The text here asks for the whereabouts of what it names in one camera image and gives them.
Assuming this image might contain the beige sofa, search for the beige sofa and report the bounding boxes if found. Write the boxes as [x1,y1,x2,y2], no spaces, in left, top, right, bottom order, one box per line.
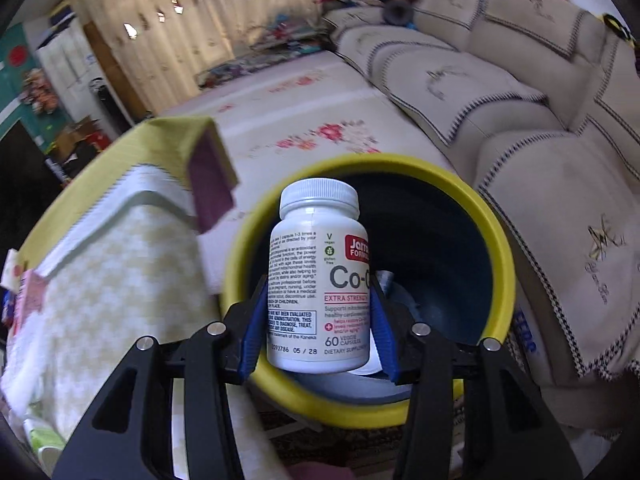
[322,0,640,386]

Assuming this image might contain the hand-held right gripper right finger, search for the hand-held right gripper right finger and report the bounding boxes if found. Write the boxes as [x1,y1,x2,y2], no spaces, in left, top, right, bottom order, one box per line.
[370,280,583,480]

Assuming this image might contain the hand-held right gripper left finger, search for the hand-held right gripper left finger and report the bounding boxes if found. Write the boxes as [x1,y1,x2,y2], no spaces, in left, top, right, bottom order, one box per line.
[52,280,268,480]

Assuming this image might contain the zigzag patterned tablecloth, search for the zigzag patterned tablecloth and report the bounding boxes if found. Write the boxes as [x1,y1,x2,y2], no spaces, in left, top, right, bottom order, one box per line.
[0,115,281,480]

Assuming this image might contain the open cardboard boxes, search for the open cardboard boxes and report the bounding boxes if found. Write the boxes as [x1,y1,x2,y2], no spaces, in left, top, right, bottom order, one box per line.
[55,117,113,161]

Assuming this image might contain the dark grey round cushion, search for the dark grey round cushion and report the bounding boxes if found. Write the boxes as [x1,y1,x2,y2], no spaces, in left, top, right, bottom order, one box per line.
[382,0,413,26]

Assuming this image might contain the yellow black toy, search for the yellow black toy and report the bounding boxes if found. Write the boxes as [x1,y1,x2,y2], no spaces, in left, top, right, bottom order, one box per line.
[600,12,632,41]

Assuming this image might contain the white supplement bottle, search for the white supplement bottle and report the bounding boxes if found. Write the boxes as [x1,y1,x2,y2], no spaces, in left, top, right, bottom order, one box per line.
[266,177,372,375]

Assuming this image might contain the beige curtain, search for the beige curtain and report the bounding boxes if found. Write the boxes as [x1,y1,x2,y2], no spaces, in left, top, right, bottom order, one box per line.
[65,0,351,116]

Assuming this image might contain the floral floor mat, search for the floral floor mat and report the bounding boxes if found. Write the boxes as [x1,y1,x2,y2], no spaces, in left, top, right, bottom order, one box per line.
[150,50,481,311]

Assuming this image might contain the hanging flower decoration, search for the hanging flower decoration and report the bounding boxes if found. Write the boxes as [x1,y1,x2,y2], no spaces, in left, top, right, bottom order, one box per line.
[22,67,56,116]

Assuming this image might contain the grey tower fan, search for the grey tower fan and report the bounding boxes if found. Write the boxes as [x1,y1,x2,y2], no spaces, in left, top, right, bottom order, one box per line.
[90,77,123,131]

